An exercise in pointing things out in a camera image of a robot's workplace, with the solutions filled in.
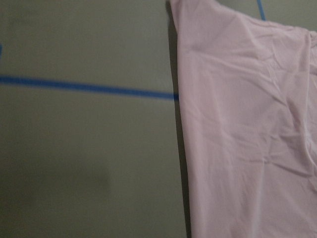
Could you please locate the pink Snoopy t-shirt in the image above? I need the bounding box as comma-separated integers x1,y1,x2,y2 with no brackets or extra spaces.
170,0,317,238

